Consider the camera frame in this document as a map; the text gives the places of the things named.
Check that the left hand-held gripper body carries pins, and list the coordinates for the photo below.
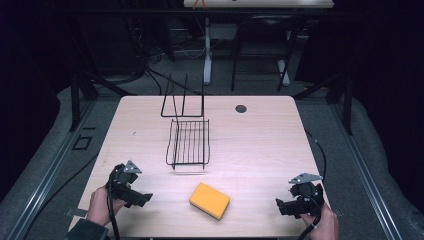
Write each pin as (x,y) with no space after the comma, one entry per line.
(120,180)

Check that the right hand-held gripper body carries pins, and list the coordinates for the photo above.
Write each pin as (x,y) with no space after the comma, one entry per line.
(308,196)

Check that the yellow sponge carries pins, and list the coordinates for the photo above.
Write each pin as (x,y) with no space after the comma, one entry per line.
(210,200)

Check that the person's right hand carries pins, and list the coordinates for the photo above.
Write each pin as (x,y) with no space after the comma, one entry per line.
(325,225)

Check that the person's left hand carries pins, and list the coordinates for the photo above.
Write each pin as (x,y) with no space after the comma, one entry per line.
(100,206)

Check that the grey tape strip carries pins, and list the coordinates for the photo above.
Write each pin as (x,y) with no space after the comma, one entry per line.
(76,212)

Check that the black metal stand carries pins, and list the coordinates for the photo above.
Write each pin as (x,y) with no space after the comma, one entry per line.
(83,96)
(343,100)

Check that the dark round table grommet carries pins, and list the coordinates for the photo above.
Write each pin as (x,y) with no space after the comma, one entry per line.
(240,108)

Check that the black chair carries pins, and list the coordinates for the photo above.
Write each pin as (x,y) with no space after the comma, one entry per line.
(266,50)

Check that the white-legged background table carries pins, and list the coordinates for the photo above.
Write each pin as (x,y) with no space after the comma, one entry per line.
(260,3)

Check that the aluminium floor rail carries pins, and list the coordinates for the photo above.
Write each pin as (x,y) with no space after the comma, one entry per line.
(50,173)
(366,173)

